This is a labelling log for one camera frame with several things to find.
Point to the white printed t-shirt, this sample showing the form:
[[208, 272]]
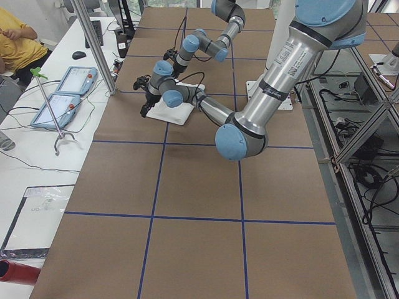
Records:
[[174, 109]]

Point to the person in yellow shirt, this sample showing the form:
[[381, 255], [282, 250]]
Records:
[[20, 50]]

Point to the black keyboard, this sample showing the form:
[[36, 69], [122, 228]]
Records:
[[97, 27]]

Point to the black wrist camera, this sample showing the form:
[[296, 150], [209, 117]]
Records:
[[170, 54], [142, 83]]

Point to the far blue teach pendant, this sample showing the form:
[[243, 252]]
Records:
[[77, 80]]

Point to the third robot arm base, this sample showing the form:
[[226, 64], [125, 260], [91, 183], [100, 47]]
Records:
[[386, 64]]

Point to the near blue teach pendant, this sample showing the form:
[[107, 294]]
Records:
[[64, 107]]

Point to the red cardboard tube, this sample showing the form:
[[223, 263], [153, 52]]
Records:
[[13, 272]]

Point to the blue teach pendant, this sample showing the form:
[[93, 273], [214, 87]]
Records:
[[64, 107], [77, 80]]

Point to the black monitor stand base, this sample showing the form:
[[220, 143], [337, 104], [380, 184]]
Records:
[[123, 41]]

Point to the aluminium frame post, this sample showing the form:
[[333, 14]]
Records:
[[85, 22]]

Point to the black computer mouse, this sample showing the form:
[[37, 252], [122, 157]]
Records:
[[78, 55]]

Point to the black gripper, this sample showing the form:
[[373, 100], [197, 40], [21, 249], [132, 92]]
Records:
[[176, 72], [150, 98]]

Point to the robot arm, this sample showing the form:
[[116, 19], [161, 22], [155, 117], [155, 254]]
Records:
[[215, 47], [316, 26]]

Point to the plastic garment bag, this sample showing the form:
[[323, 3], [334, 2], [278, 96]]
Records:
[[35, 222]]

